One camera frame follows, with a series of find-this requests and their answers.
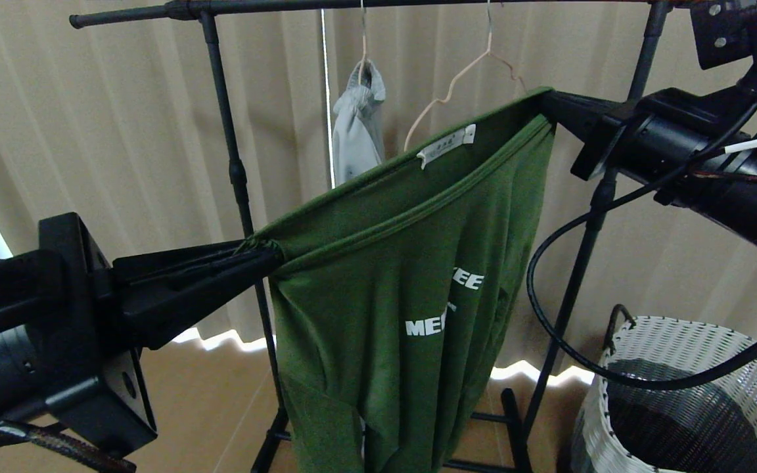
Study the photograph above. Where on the pink clothes hanger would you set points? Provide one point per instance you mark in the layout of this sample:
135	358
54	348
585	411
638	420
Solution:
489	29
364	39

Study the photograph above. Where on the white laundry basket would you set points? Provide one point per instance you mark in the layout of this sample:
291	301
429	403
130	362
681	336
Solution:
681	341

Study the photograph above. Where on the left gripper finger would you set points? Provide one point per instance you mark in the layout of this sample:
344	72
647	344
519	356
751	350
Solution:
201	295
181	263

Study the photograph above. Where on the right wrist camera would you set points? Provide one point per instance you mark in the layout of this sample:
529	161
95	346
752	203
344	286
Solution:
720	33

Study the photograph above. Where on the beige curtain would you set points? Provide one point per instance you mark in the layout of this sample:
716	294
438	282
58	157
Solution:
89	131

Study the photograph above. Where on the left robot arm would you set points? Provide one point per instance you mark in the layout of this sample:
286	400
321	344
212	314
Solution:
56	445

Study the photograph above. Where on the black clothes rack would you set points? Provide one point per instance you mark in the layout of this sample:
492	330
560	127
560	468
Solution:
238	184

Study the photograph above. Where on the grey shorts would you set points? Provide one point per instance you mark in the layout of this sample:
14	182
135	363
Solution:
357	131

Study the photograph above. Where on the green printed shirt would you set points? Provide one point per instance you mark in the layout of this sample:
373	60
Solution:
378	295

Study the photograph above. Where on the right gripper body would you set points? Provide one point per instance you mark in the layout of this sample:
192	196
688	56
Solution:
674	144

